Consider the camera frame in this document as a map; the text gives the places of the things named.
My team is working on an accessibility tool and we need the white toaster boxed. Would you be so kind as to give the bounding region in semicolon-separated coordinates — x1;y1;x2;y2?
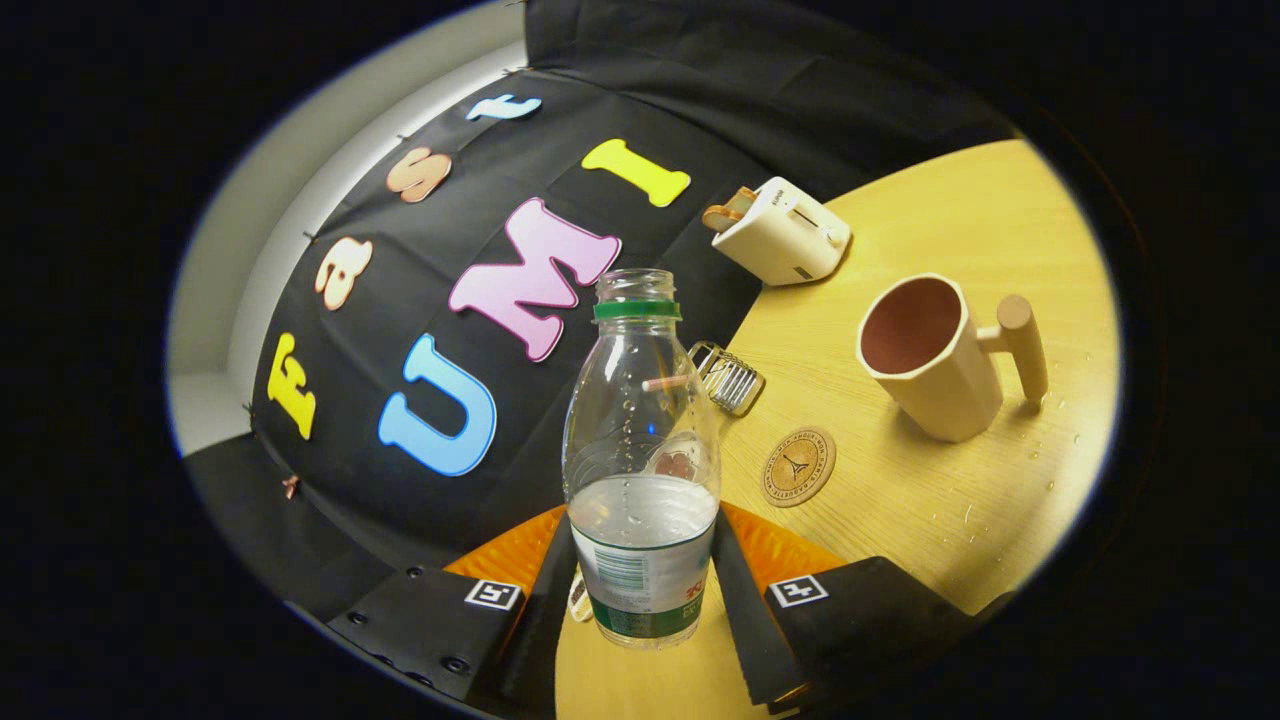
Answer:
712;177;853;288

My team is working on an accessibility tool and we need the wooden table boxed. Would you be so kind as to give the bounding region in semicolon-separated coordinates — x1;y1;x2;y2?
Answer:
555;138;1121;720

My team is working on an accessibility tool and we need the toasted bread slice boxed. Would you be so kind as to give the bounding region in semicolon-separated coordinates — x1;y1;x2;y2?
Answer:
702;187;758;233

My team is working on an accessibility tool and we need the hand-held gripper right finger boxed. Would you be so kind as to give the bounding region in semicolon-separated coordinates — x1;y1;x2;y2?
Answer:
712;502;981;716

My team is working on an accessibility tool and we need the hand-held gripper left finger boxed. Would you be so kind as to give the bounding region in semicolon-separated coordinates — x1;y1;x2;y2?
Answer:
325;505;581;720

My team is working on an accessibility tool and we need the black backdrop cloth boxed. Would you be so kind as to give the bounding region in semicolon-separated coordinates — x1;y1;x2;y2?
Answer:
185;0;1011;621

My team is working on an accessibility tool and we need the metal wire basket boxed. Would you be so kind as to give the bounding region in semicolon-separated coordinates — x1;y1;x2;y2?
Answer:
688;341;767;418

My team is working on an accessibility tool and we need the clear plastic juice bottle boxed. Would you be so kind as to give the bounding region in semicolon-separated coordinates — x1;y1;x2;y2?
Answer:
561;268;723;651

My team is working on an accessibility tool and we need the beige cup with wooden handle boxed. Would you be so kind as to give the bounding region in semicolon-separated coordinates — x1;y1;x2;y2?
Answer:
856;274;1050;444

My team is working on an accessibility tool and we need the round cork coaster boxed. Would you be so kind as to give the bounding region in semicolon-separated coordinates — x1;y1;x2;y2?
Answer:
759;427;838;509

